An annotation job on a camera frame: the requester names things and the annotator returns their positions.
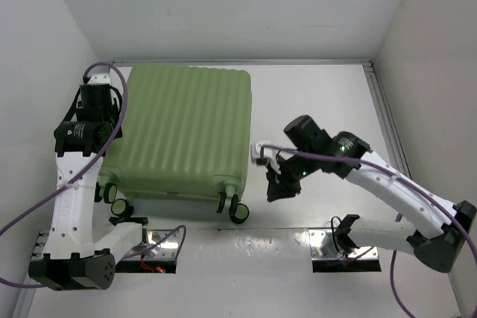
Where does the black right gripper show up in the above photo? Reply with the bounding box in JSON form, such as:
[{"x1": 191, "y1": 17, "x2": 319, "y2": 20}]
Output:
[{"x1": 264, "y1": 147, "x2": 318, "y2": 202}]

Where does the green hardshell suitcase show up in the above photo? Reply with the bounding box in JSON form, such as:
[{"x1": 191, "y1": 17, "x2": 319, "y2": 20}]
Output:
[{"x1": 99, "y1": 63, "x2": 252, "y2": 224}]

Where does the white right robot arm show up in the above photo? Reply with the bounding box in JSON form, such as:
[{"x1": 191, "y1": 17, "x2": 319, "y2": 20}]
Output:
[{"x1": 250, "y1": 115, "x2": 476, "y2": 273}]

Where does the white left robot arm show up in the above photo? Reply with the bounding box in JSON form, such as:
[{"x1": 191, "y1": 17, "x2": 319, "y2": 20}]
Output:
[{"x1": 28, "y1": 83, "x2": 143, "y2": 290}]

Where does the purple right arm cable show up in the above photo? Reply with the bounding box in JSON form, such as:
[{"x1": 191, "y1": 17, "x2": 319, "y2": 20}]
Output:
[{"x1": 259, "y1": 143, "x2": 477, "y2": 318}]

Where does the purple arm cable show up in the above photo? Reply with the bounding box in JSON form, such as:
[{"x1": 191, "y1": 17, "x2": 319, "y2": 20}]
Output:
[
  {"x1": 0, "y1": 62, "x2": 186, "y2": 289},
  {"x1": 259, "y1": 143, "x2": 477, "y2": 318}
]

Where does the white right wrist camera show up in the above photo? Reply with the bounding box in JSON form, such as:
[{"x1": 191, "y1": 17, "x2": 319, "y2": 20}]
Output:
[{"x1": 250, "y1": 141, "x2": 279, "y2": 173}]

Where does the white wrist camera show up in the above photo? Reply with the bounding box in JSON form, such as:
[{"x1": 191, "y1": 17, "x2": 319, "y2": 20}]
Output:
[
  {"x1": 80, "y1": 73, "x2": 112, "y2": 88},
  {"x1": 250, "y1": 141, "x2": 279, "y2": 173}
]

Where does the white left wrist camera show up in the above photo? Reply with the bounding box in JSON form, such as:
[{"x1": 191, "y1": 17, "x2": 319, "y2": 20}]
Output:
[{"x1": 80, "y1": 73, "x2": 112, "y2": 88}]

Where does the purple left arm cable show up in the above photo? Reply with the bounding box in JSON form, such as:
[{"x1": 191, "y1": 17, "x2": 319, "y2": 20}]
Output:
[{"x1": 0, "y1": 62, "x2": 186, "y2": 289}]

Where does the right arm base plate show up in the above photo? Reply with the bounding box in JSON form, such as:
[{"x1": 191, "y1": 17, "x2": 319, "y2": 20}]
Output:
[{"x1": 308, "y1": 228, "x2": 379, "y2": 263}]

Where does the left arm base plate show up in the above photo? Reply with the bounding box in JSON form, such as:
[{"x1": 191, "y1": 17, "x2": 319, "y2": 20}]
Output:
[{"x1": 124, "y1": 229, "x2": 182, "y2": 261}]

